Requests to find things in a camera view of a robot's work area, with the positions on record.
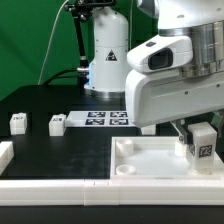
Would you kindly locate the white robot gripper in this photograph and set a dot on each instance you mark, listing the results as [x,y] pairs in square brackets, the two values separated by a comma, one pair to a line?
[160,97]

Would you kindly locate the white square table top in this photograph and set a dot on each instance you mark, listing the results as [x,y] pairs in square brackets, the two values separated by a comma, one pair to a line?
[147,158]

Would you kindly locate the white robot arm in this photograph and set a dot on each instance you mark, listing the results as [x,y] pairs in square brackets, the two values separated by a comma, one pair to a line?
[202,21]

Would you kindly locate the white fiducial marker sheet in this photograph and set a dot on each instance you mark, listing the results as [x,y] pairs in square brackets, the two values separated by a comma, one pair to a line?
[98,119]

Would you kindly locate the white U-shaped obstacle fence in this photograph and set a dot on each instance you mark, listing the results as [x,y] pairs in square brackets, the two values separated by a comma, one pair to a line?
[112,192]

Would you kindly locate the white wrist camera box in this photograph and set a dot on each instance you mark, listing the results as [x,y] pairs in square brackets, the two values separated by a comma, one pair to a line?
[161,53]

